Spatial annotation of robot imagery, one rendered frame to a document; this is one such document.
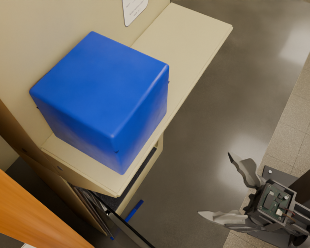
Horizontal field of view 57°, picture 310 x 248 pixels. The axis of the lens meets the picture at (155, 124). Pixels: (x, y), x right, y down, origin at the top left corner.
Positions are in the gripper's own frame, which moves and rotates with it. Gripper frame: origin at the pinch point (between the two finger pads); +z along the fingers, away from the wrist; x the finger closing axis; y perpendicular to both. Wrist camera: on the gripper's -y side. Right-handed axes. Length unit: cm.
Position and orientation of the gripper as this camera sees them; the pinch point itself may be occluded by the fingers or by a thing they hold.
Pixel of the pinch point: (212, 181)
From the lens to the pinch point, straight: 62.3
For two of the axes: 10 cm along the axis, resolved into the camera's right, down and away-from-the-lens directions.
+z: -8.5, -4.8, 2.0
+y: 0.7, -4.8, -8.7
